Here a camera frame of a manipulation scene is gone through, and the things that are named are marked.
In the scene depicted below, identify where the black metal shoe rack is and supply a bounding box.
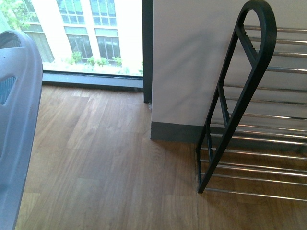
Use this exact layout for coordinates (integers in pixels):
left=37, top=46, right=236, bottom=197
left=195, top=0, right=307, bottom=202

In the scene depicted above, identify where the light blue slipper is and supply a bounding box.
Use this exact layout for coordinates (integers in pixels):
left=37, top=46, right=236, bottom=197
left=0, top=30, right=43, bottom=230

